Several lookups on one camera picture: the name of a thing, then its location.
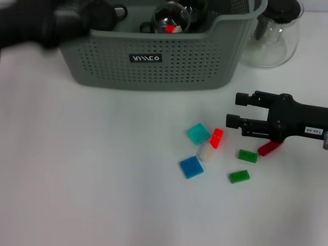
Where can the orange-red long toy brick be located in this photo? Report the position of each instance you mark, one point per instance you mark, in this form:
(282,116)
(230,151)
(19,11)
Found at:
(216,138)

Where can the teal square toy brick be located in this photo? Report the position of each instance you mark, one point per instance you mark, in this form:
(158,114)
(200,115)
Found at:
(197,133)

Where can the blue square toy brick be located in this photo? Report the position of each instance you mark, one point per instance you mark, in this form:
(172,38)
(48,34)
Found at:
(191,167)

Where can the dark red toy brick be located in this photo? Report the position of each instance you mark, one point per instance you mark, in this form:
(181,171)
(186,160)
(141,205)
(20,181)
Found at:
(267,148)

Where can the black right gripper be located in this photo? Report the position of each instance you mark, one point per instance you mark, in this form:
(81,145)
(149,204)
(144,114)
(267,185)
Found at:
(297,120)

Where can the glass carafe black lid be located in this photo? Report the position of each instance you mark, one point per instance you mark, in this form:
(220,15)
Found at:
(269,51)

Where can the black clay teapot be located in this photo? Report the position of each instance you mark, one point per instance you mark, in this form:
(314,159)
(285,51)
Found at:
(102,15)

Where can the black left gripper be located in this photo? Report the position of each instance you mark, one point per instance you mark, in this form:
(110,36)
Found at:
(23,23)

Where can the small red sloped brick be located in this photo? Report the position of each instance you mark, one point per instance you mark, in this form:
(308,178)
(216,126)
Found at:
(169,28)

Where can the grey-green perforated storage bin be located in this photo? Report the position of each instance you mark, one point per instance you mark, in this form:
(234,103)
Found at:
(153,74)

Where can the green toy brick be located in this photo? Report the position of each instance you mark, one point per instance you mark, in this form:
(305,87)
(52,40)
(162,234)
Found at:
(247,155)
(239,176)

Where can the glass teacup black sleeve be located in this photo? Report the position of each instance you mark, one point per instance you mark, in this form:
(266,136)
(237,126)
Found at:
(198,10)
(169,14)

